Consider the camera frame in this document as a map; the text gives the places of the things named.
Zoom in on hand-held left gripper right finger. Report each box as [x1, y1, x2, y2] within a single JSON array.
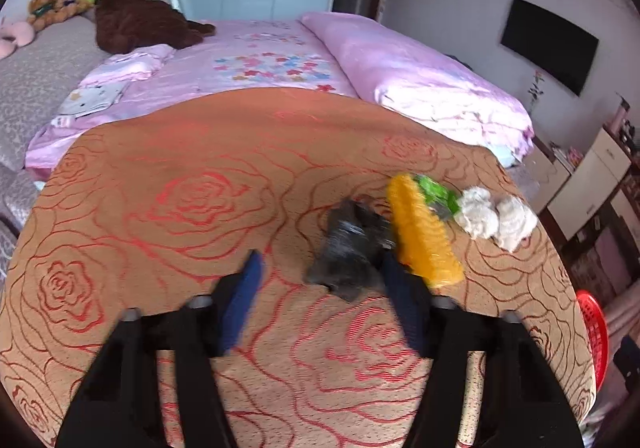
[[381, 252, 586, 448]]

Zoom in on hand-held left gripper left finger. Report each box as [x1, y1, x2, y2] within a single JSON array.
[[55, 249, 264, 448]]

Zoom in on long yellow foam net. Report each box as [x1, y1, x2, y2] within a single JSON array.
[[386, 173, 465, 289]]

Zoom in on small black plastic bag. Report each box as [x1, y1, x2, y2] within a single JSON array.
[[305, 199, 396, 301]]

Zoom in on red plastic basket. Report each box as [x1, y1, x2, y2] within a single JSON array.
[[575, 290, 610, 389]]

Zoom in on crumpled white tissue ball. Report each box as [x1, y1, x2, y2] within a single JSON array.
[[495, 195, 538, 253], [455, 187, 501, 239]]

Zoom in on orange rose-pattern tablecloth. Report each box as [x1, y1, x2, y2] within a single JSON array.
[[0, 88, 598, 448]]

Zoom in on green wrapper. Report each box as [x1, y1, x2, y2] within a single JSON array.
[[412, 174, 461, 221]]

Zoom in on white bedside table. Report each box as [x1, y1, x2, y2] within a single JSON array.
[[520, 138, 573, 209]]

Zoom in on white cabinet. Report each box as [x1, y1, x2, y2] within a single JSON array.
[[545, 128, 633, 241]]

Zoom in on pink quilt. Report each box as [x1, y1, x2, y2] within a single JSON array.
[[300, 12, 535, 163]]

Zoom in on pink floral bed sheet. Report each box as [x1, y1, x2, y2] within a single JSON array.
[[25, 19, 361, 179]]

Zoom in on white printed cloth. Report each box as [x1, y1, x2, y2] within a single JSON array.
[[50, 80, 131, 129]]

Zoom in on pink pillow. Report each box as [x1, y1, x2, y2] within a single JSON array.
[[82, 44, 176, 87]]

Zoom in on pink bottle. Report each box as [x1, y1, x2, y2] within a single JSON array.
[[615, 95, 632, 131]]

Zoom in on brown teddy bear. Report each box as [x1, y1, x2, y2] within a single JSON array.
[[95, 0, 217, 54]]

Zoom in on grey patterned headboard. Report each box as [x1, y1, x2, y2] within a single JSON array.
[[0, 15, 113, 169]]

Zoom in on pink plush toy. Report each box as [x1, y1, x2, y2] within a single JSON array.
[[0, 18, 36, 59]]

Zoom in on tan plush toy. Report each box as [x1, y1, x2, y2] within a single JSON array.
[[27, 0, 83, 31]]

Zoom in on flower wall sticker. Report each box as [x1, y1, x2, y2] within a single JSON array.
[[526, 70, 546, 108]]

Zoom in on black wall television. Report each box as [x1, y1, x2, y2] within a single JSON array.
[[500, 0, 600, 96]]

